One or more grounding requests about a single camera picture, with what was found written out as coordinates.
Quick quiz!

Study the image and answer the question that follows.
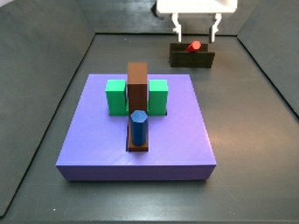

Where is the red peg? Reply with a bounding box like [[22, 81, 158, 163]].
[[186, 40, 202, 53]]

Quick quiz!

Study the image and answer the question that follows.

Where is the left green block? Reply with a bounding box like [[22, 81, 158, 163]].
[[106, 80, 127, 116]]

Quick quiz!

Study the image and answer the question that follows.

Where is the blue hexagonal peg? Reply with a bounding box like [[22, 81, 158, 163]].
[[130, 110, 149, 145]]

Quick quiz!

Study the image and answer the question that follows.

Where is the right green block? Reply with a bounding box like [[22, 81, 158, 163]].
[[149, 80, 169, 116]]

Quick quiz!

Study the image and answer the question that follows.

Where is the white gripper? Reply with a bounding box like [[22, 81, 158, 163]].
[[157, 0, 238, 43]]

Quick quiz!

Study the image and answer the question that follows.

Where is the purple base board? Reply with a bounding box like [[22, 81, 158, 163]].
[[57, 74, 217, 181]]

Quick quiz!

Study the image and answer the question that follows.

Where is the black slotted holder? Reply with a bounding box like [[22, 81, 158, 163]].
[[169, 43, 215, 68]]

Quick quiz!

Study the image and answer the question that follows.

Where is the green block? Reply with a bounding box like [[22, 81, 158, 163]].
[[106, 80, 127, 116], [149, 80, 169, 116]]

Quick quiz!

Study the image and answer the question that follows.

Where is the brown L-shaped block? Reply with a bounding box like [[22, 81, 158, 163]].
[[127, 62, 149, 152]]

